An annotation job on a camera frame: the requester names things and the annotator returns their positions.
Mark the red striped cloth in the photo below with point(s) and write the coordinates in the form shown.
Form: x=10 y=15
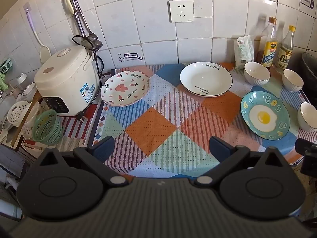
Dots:
x=74 y=129

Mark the clear vinegar bottle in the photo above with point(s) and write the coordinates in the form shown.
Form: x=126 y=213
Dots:
x=283 y=57

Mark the small black white wall sticker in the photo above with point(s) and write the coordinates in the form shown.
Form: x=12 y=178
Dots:
x=130 y=57

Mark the white patterned bowl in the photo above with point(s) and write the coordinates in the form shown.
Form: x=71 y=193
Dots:
x=28 y=91

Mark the green plastic basket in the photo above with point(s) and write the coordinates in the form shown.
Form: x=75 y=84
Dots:
x=47 y=129

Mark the yellow label oil bottle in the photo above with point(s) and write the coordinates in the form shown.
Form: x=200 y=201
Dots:
x=269 y=52

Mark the white ribbed bowl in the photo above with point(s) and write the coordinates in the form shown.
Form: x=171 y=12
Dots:
x=293 y=79
x=256 y=72
x=309 y=116

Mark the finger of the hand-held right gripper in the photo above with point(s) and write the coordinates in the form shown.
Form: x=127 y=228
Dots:
x=306 y=147
x=310 y=165

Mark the clear adhesive wall hook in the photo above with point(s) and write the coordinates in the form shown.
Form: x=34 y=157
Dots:
x=27 y=7

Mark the white seasoning bag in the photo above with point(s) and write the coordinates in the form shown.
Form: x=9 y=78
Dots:
x=244 y=52

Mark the white plastic colander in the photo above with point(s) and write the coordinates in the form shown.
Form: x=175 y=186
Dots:
x=18 y=114

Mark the teal fried egg print plate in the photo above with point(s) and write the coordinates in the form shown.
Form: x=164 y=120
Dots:
x=262 y=116

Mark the white wall socket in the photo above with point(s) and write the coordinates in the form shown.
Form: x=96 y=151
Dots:
x=180 y=11

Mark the cream rice cooker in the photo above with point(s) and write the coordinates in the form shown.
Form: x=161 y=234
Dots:
x=66 y=79

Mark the black pot with lid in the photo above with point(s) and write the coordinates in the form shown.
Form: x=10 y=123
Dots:
x=309 y=72

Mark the pink carrot print plate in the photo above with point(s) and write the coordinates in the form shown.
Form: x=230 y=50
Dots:
x=123 y=89

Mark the metal spoon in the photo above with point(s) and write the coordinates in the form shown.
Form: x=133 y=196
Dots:
x=92 y=35

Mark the colourful patchwork table cloth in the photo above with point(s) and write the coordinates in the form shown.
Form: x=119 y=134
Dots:
x=158 y=126

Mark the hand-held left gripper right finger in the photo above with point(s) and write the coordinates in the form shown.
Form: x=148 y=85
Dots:
x=220 y=149

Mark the white plate with dark rim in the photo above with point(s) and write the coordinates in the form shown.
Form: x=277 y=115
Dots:
x=205 y=79

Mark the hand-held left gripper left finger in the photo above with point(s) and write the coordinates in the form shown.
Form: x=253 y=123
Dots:
x=105 y=148

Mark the metal ladle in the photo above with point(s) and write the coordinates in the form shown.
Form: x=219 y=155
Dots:
x=95 y=43

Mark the dark rectangular wall sticker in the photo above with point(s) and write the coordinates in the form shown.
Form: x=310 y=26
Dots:
x=307 y=2

